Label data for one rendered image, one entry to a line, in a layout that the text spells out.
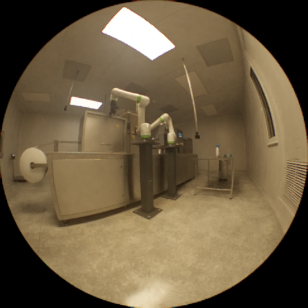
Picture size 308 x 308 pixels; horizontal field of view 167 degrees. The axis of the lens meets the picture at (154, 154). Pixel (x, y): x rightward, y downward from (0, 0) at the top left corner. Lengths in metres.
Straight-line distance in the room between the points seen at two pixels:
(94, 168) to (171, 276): 1.18
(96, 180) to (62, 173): 0.39
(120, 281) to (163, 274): 0.27
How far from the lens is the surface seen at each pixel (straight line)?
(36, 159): 1.48
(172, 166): 1.83
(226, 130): 5.66
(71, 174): 1.16
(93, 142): 1.40
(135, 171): 1.47
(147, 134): 1.28
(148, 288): 0.78
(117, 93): 1.44
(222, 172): 3.31
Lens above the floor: 0.74
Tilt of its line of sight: 2 degrees up
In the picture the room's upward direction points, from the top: 1 degrees counter-clockwise
